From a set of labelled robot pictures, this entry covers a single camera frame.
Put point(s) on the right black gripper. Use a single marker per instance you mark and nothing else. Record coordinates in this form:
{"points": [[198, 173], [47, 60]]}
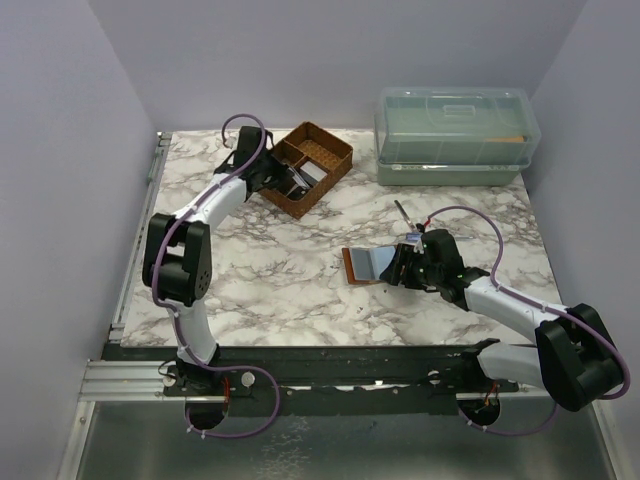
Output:
{"points": [[392, 274]]}

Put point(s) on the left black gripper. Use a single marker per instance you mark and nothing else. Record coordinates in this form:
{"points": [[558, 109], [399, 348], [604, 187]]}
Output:
{"points": [[281, 175]]}

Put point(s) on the brown leather card holder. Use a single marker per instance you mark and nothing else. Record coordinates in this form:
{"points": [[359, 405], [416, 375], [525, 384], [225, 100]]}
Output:
{"points": [[366, 265]]}

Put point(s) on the brown woven basket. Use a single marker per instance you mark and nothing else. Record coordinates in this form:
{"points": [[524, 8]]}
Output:
{"points": [[319, 158]]}

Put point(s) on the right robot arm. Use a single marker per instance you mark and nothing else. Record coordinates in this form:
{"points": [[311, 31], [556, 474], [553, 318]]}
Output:
{"points": [[569, 351]]}

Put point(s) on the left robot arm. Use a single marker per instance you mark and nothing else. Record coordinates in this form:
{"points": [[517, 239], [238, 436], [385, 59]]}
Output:
{"points": [[178, 266]]}

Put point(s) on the stack of credit cards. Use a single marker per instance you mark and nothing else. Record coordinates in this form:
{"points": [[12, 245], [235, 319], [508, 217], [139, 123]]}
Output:
{"points": [[312, 173]]}

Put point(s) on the clear lidded plastic box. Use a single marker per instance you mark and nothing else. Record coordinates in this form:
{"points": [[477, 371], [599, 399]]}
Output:
{"points": [[453, 136]]}

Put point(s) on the blue handled screwdriver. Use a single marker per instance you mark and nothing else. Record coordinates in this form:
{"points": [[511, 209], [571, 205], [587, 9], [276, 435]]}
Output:
{"points": [[412, 237]]}

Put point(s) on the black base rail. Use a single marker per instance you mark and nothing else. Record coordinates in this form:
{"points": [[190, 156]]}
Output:
{"points": [[301, 381]]}

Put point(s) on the aluminium side rail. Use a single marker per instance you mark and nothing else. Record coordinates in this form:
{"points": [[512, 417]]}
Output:
{"points": [[153, 180]]}

